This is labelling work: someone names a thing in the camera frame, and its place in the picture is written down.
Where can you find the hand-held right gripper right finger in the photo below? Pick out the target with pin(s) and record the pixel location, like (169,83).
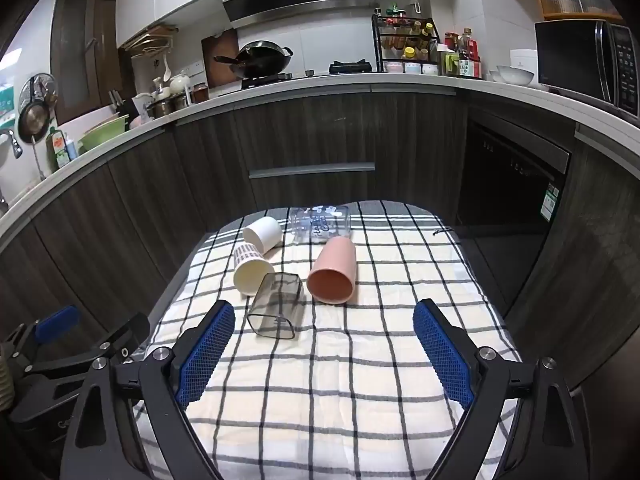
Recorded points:
(442,355)

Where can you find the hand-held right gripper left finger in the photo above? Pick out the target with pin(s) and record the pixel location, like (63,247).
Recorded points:
(205,355)

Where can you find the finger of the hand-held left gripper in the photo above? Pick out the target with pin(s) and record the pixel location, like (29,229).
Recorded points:
(122,335)
(57,322)

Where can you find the cream cup with striped print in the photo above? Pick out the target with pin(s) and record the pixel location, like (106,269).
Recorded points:
(250,275)

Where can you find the grey transparent square cup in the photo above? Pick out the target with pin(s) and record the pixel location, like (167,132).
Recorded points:
(280,300)

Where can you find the plain white cup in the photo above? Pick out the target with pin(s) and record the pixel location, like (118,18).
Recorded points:
(265,232)

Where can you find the pink cup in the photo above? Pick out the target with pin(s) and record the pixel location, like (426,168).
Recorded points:
(335,265)

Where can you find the clear printed cup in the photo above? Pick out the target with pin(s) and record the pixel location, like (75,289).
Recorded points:
(320,225)

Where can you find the black and white checkered cloth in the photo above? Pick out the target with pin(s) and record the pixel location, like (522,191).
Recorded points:
(350,385)

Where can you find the green dish soap bottle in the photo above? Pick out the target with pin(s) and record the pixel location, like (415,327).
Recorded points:
(58,150)

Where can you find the chrome faucet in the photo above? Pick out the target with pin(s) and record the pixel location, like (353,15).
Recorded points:
(12,142)

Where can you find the green energy label sticker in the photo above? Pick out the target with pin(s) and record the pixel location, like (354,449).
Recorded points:
(551,202)

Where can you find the black built-in dishwasher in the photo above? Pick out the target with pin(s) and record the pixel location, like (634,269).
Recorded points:
(500,175)

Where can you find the green plastic basin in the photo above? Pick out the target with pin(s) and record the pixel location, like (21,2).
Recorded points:
(102,135)

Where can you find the hanging frying pan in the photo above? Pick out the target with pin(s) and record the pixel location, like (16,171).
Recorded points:
(34,117)

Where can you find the black knife block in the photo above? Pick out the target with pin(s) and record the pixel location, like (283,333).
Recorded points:
(125,105)

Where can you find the steel pot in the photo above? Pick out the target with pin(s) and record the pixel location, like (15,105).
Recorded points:
(167,106)

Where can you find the white teapot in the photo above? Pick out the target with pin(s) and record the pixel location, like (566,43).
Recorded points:
(180,84)

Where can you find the dark wooden door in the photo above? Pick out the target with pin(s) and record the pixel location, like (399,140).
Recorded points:
(75,60)

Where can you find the black stove burner grate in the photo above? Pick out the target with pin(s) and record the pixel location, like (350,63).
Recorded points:
(350,66)
(265,81)

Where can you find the small white bowl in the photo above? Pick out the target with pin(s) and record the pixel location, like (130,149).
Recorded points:
(494,76)

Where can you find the large white bowl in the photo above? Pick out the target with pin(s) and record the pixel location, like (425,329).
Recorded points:
(515,76)

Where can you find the dark sauce bottle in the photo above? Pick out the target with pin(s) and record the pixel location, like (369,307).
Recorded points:
(466,60)

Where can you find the black wok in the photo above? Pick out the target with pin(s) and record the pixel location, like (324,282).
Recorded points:
(265,57)

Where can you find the dark wooden cutting board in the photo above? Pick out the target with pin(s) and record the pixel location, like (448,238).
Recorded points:
(220,45)

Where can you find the red lid jar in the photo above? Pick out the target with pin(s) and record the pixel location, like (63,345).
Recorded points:
(451,41)

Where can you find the black microwave oven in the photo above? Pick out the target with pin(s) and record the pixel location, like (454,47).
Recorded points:
(565,55)

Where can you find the wooden wall rack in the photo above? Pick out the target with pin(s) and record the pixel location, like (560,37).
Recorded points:
(150,37)

